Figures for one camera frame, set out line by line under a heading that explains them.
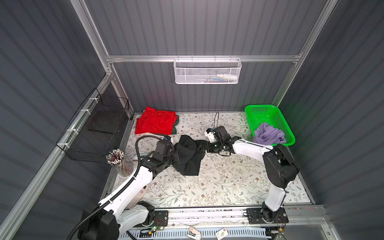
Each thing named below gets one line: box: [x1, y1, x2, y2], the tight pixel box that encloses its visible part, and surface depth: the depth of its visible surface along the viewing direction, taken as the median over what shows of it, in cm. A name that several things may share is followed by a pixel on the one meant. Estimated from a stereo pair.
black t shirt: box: [172, 135, 205, 176], surface depth 90 cm
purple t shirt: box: [253, 122, 287, 146], surface depth 100 cm
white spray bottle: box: [216, 73, 238, 81], surface depth 93 cm
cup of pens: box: [105, 148, 134, 177], surface depth 79 cm
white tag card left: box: [187, 226, 202, 240], surface depth 69 cm
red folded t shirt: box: [135, 106, 178, 135], surface depth 110 cm
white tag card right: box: [215, 227, 229, 240], surface depth 71 cm
